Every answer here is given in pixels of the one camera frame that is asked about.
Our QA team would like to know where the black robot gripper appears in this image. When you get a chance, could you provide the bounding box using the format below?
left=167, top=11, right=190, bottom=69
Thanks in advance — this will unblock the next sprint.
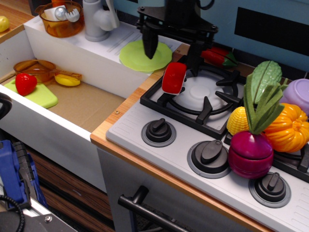
left=138, top=0, right=218, bottom=75

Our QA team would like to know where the light green plastic plate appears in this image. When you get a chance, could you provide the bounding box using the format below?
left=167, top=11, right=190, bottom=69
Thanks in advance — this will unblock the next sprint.
left=119, top=40, right=172, bottom=72

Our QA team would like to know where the red toy chili pepper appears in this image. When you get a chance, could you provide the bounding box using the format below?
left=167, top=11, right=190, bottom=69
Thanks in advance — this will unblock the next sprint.
left=201, top=46, right=239, bottom=69

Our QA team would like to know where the black stove burner grate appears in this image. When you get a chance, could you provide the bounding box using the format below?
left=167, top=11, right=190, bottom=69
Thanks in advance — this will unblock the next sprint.
left=140, top=62, right=245, bottom=139

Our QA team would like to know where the grey toy faucet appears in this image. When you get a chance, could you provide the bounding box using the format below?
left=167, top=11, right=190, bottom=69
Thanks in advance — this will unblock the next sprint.
left=83, top=0, right=120, bottom=42

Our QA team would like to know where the grey toy stove top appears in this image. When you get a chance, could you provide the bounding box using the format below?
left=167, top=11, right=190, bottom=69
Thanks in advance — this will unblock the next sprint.
left=106, top=55, right=309, bottom=232

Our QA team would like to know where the black left stove knob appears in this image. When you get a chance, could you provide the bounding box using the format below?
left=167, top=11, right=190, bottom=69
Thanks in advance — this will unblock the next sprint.
left=141, top=118, right=177, bottom=147

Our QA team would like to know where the black stove knob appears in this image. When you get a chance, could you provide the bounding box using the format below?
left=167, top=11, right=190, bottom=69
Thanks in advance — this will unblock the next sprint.
left=187, top=140, right=231, bottom=179
left=141, top=118, right=177, bottom=147
left=249, top=172, right=292, bottom=208

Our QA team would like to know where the yellow toy corn cob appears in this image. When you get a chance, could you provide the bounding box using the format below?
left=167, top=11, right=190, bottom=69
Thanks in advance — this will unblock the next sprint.
left=226, top=60, right=283, bottom=136

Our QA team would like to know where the white toy fork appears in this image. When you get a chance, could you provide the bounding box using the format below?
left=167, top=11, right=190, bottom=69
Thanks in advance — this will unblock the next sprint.
left=65, top=8, right=80, bottom=23

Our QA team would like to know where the yellow toy lemon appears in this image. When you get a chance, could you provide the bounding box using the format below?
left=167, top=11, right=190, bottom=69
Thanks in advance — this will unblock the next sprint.
left=55, top=74, right=81, bottom=87

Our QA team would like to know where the orange transparent toy pot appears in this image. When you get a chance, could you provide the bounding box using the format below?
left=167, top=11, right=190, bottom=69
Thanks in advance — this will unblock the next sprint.
left=35, top=0, right=84, bottom=38

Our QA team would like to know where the black middle stove knob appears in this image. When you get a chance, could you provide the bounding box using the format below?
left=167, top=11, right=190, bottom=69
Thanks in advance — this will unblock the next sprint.
left=187, top=140, right=231, bottom=179

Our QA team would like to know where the silver toy ladle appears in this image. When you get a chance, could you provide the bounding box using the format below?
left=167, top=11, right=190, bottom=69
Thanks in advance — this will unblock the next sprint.
left=55, top=6, right=68, bottom=21

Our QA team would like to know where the white toy sink basin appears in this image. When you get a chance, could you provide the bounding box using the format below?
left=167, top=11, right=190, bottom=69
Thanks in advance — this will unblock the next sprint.
left=0, top=14, right=183, bottom=194

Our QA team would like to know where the orange transparent measuring cup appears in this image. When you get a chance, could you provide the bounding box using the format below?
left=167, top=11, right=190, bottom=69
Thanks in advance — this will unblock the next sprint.
left=14, top=59, right=82, bottom=83

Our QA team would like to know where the purple toy beet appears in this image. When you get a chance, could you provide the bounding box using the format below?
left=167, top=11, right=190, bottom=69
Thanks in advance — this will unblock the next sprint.
left=228, top=74, right=286, bottom=179

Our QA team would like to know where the purple plastic bowl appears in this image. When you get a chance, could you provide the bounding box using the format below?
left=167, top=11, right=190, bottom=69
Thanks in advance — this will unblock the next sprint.
left=280, top=78, right=309, bottom=116

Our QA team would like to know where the light green cutting board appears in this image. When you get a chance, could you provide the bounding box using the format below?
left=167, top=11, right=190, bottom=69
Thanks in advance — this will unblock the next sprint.
left=0, top=79, right=58, bottom=109

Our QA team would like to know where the orange toy pumpkin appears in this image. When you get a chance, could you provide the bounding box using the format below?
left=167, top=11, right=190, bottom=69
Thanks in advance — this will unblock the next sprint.
left=264, top=103, right=309, bottom=153

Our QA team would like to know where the red toy strawberry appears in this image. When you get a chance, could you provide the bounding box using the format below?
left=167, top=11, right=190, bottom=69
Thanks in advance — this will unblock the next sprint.
left=15, top=73, right=37, bottom=96

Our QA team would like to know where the yellow toy potato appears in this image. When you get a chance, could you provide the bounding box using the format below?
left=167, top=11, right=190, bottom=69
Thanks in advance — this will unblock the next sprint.
left=0, top=15, right=10, bottom=33

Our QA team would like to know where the black right stove knob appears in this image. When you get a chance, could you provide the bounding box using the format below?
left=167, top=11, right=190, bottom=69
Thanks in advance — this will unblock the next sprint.
left=249, top=172, right=292, bottom=208

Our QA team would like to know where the blue clamp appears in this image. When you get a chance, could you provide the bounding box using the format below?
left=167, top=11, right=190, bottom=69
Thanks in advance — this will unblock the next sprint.
left=0, top=140, right=48, bottom=208

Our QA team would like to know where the black oven door handle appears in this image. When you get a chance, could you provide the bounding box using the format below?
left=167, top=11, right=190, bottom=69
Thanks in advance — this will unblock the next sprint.
left=118, top=186, right=188, bottom=232

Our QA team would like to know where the black cable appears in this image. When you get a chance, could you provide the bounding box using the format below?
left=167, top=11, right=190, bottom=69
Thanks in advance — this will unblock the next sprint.
left=0, top=194, right=25, bottom=232

